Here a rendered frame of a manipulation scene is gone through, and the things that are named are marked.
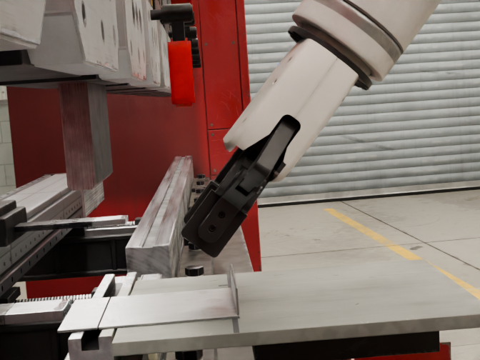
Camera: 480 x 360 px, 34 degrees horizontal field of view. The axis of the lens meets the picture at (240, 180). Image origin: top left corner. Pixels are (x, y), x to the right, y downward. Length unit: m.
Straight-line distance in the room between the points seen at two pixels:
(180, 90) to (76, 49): 0.43
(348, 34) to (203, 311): 0.23
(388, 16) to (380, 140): 7.81
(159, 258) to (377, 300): 0.50
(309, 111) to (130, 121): 2.24
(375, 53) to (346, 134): 7.71
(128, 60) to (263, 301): 0.22
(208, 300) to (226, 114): 2.16
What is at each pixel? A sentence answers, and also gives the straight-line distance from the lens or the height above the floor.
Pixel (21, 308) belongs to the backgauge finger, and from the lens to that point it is 0.64.
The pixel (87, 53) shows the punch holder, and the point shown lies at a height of 1.18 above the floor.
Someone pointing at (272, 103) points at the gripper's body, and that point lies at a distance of 0.54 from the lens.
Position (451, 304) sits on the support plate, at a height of 1.00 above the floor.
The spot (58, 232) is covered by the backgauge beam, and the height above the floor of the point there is 0.91.
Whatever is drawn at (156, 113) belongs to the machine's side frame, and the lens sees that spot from 2.75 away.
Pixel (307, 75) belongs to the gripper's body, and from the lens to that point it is 0.54.
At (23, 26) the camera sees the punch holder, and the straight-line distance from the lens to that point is 0.22.
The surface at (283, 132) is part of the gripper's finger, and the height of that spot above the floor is 1.13.
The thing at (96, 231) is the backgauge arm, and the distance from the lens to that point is 1.97.
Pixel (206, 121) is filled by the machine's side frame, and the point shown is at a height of 1.08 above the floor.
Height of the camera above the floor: 1.16
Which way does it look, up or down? 6 degrees down
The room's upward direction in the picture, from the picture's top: 4 degrees counter-clockwise
